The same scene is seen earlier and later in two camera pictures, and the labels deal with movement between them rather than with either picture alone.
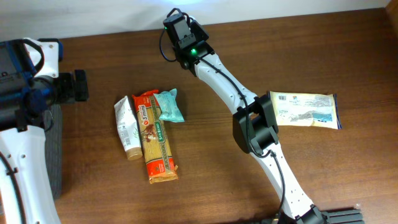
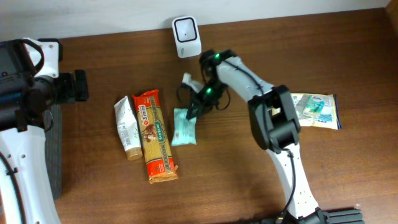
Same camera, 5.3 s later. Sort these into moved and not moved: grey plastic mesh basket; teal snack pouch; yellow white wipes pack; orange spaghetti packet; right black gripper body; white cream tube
Moved: right black gripper body; teal snack pouch
Not moved: yellow white wipes pack; grey plastic mesh basket; orange spaghetti packet; white cream tube
